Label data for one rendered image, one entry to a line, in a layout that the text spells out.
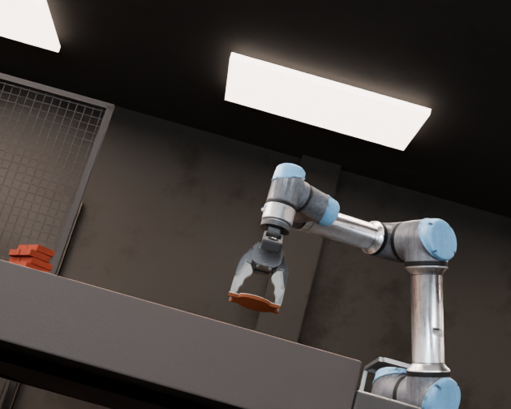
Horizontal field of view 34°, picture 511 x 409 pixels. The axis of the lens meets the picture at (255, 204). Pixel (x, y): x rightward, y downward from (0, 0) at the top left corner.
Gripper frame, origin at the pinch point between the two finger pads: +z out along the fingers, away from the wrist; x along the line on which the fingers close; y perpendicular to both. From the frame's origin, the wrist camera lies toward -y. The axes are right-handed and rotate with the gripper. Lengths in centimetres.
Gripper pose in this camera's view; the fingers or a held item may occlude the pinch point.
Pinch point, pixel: (254, 301)
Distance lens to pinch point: 190.6
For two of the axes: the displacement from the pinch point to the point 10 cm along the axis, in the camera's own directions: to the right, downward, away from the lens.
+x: -9.7, -2.5, 0.7
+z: -2.6, 9.0, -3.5
